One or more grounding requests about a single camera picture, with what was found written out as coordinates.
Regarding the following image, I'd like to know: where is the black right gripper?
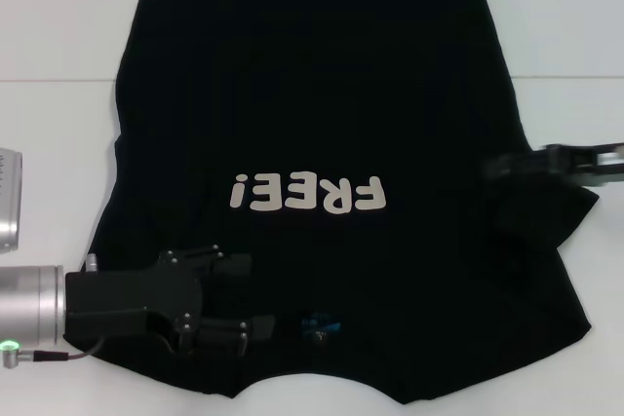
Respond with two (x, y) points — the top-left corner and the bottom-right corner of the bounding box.
(480, 141), (624, 189)

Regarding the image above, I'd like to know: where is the black shirt with FREE print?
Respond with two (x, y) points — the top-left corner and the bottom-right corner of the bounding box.
(72, 0), (600, 408)

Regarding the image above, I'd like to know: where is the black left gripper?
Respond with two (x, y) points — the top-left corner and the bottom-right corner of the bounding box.
(63, 242), (276, 355)

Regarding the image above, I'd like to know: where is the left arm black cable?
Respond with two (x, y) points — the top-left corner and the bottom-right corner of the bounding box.
(0, 335), (107, 369)

